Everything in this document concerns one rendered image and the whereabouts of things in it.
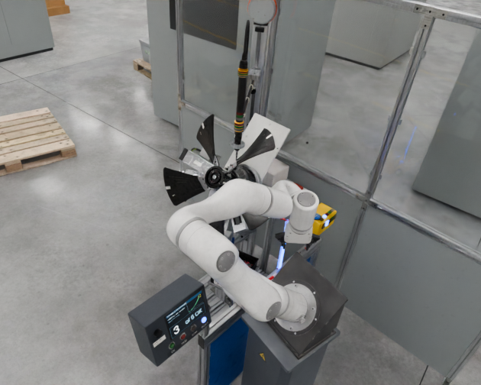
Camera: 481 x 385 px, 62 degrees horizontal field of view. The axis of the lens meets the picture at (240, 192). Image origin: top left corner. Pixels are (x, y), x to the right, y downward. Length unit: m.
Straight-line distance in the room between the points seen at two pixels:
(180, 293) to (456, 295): 1.63
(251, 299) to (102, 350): 1.73
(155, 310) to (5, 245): 2.42
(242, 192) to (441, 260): 1.62
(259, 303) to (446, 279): 1.46
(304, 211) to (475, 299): 1.45
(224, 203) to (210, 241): 0.11
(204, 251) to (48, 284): 2.39
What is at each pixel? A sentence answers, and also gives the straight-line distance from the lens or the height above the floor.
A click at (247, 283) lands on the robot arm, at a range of 1.23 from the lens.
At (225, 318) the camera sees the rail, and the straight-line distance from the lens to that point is 1.87.
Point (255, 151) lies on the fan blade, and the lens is 1.98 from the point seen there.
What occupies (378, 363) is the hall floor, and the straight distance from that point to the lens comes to 2.97.
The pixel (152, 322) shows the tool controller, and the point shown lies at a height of 1.25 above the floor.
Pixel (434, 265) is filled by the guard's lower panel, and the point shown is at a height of 0.80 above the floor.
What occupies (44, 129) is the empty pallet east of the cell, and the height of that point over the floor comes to 0.14.
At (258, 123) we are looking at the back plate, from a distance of 2.32.
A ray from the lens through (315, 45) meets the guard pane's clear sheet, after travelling 2.36.
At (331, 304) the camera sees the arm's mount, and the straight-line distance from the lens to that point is 1.66.
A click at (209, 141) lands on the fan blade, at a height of 1.31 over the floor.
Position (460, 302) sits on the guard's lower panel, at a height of 0.66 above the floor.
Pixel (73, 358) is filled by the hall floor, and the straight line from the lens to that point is 2.88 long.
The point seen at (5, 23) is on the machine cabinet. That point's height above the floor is 0.54.
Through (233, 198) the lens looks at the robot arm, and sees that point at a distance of 1.03.
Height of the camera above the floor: 2.40
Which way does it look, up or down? 38 degrees down
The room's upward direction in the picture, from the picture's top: 5 degrees clockwise
